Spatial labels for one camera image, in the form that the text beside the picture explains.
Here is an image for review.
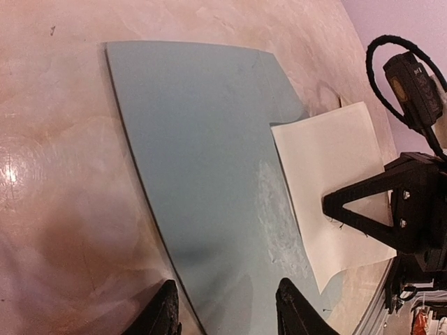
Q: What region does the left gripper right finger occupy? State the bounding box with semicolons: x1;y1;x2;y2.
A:
275;278;337;335

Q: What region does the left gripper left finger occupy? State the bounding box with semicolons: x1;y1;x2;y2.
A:
122;279;182;335

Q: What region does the blue envelope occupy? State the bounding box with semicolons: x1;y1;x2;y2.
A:
106;41;342;334

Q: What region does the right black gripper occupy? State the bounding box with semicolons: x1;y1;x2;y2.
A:
322;152;446;272

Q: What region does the right camera cable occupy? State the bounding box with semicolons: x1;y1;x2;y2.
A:
365;33;447;158

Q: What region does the yellow paper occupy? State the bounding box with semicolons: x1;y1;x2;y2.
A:
338;95;352;107

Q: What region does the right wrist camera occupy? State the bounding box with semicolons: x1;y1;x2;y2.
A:
383;52;444;131

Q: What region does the lined letter paper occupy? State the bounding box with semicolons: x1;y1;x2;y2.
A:
269;100;397;295

